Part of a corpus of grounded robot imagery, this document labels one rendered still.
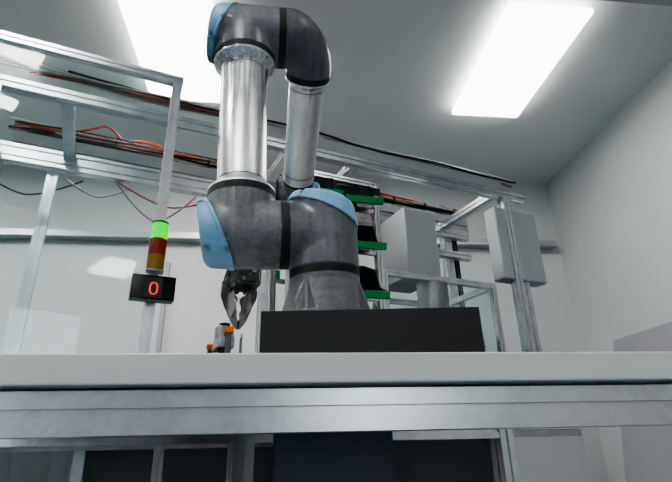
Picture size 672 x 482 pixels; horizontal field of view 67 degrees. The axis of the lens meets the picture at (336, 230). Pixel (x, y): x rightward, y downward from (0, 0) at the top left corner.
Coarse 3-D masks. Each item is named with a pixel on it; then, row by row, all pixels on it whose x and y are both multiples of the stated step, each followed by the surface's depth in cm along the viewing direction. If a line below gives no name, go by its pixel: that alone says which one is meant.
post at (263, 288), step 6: (264, 270) 267; (264, 276) 265; (264, 282) 264; (264, 288) 263; (258, 294) 265; (264, 294) 262; (258, 300) 263; (264, 300) 261; (258, 306) 261; (264, 306) 260; (258, 312) 260; (258, 318) 258; (258, 324) 257; (258, 330) 255; (258, 336) 253; (258, 342) 252; (258, 348) 250
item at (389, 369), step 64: (0, 384) 45; (64, 384) 46; (128, 384) 47; (192, 384) 47; (256, 384) 48; (320, 384) 49; (384, 384) 51; (448, 384) 52; (512, 384) 53; (576, 384) 55; (640, 384) 56
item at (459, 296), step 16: (400, 288) 241; (416, 288) 245; (448, 288) 253; (464, 288) 258; (480, 288) 262; (400, 304) 237; (416, 304) 241; (464, 304) 254; (480, 304) 258; (496, 336) 255
